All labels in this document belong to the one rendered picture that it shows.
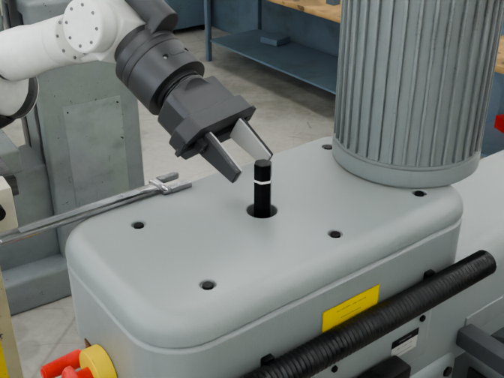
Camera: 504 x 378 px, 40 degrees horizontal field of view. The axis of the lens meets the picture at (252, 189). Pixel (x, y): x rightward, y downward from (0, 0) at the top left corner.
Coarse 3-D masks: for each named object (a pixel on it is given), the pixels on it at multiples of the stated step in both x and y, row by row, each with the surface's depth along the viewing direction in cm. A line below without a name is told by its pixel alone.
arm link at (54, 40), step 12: (48, 24) 91; (60, 24) 90; (48, 36) 90; (60, 36) 90; (48, 48) 91; (60, 48) 90; (72, 48) 92; (60, 60) 92; (72, 60) 92; (84, 60) 93; (96, 60) 94
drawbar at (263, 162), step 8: (256, 160) 81; (264, 160) 81; (256, 168) 80; (264, 168) 80; (256, 176) 81; (264, 176) 80; (256, 184) 81; (264, 184) 81; (256, 192) 82; (264, 192) 81; (256, 200) 82; (264, 200) 82; (256, 208) 83; (264, 208) 82; (256, 216) 83; (264, 216) 83
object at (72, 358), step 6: (66, 354) 87; (72, 354) 87; (78, 354) 87; (54, 360) 87; (60, 360) 86; (66, 360) 86; (72, 360) 87; (78, 360) 87; (42, 366) 86; (48, 366) 86; (54, 366) 86; (60, 366) 86; (66, 366) 86; (72, 366) 87; (78, 366) 87; (42, 372) 85; (48, 372) 85; (54, 372) 86; (60, 372) 86
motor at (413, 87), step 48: (384, 0) 79; (432, 0) 77; (480, 0) 77; (384, 48) 81; (432, 48) 79; (480, 48) 81; (336, 96) 93; (384, 96) 84; (432, 96) 82; (480, 96) 85; (336, 144) 94; (384, 144) 87; (432, 144) 85; (480, 144) 91
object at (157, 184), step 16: (160, 176) 90; (176, 176) 90; (128, 192) 86; (144, 192) 86; (160, 192) 87; (80, 208) 82; (96, 208) 82; (32, 224) 79; (48, 224) 79; (64, 224) 80; (0, 240) 76; (16, 240) 77
